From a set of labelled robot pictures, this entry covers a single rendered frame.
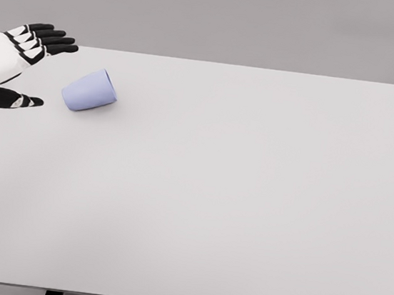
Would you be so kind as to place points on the lavender cup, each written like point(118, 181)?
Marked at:
point(89, 91)

